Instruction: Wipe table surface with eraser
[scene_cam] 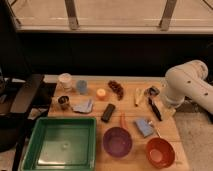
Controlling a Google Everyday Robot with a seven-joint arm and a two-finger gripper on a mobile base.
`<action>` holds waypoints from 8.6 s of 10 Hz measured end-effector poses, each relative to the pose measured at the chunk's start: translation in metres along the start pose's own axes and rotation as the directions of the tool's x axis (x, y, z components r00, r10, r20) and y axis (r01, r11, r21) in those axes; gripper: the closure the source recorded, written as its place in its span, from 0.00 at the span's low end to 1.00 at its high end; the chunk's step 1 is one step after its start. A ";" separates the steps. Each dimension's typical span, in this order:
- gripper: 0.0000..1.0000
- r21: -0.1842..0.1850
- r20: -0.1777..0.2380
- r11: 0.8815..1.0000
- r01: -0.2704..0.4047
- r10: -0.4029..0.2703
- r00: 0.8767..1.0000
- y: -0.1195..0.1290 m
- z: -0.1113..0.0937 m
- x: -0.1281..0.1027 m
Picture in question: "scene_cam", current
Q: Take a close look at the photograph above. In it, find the black eraser block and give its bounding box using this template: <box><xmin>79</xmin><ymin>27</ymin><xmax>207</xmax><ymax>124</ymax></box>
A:
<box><xmin>101</xmin><ymin>104</ymin><xmax>115</xmax><ymax>122</ymax></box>

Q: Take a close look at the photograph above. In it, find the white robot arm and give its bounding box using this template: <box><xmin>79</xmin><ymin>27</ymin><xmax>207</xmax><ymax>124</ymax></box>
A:
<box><xmin>161</xmin><ymin>60</ymin><xmax>213</xmax><ymax>115</ymax></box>

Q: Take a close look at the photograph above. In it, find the orange cup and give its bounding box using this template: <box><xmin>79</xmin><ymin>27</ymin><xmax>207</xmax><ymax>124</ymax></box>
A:
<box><xmin>96</xmin><ymin>88</ymin><xmax>107</xmax><ymax>100</ymax></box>

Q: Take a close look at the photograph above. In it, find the brown grape bunch toy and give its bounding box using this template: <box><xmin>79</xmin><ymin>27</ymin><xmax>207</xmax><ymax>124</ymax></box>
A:
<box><xmin>108</xmin><ymin>80</ymin><xmax>124</xmax><ymax>100</ymax></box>

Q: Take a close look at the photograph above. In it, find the blue cup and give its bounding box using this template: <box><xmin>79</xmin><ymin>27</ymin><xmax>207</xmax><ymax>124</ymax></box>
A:
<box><xmin>76</xmin><ymin>80</ymin><xmax>87</xmax><ymax>94</ymax></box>

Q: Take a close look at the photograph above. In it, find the blue-grey crumpled cloth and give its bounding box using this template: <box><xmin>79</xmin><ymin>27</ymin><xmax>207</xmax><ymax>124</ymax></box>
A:
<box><xmin>73</xmin><ymin>99</ymin><xmax>93</xmax><ymax>114</ymax></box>

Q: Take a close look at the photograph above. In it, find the yellow banana toy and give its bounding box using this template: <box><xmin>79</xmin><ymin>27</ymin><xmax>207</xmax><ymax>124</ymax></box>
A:
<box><xmin>134</xmin><ymin>88</ymin><xmax>143</xmax><ymax>106</ymax></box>

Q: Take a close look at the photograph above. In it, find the orange spoon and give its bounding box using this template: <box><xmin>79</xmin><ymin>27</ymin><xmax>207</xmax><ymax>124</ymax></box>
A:
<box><xmin>120</xmin><ymin>113</ymin><xmax>127</xmax><ymax>129</ymax></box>

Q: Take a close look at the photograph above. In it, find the dark small cup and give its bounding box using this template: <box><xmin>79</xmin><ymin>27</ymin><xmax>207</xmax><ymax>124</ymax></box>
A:
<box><xmin>58</xmin><ymin>96</ymin><xmax>70</xmax><ymax>110</ymax></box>

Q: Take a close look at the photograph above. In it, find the purple bowl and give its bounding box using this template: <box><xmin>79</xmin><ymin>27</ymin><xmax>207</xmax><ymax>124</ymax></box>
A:
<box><xmin>103</xmin><ymin>127</ymin><xmax>133</xmax><ymax>158</ymax></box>

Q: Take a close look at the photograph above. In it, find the silver metal spoon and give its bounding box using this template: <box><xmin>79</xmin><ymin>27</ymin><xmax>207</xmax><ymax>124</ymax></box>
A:
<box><xmin>148</xmin><ymin>120</ymin><xmax>161</xmax><ymax>138</ymax></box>

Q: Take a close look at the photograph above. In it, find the green plastic tray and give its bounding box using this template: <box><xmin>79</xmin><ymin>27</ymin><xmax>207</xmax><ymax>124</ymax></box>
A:
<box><xmin>21</xmin><ymin>117</ymin><xmax>96</xmax><ymax>171</ymax></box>

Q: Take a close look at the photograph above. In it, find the black chair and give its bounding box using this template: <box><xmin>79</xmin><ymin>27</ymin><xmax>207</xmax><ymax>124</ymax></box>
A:
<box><xmin>0</xmin><ymin>74</ymin><xmax>56</xmax><ymax>171</ymax></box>

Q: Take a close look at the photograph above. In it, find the orange-red bowl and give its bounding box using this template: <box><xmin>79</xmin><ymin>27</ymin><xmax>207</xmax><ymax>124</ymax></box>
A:
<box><xmin>145</xmin><ymin>137</ymin><xmax>175</xmax><ymax>169</ymax></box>

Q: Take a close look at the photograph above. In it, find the black handled tool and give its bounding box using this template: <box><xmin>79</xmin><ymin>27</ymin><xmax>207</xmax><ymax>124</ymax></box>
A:
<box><xmin>145</xmin><ymin>86</ymin><xmax>162</xmax><ymax>121</ymax></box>

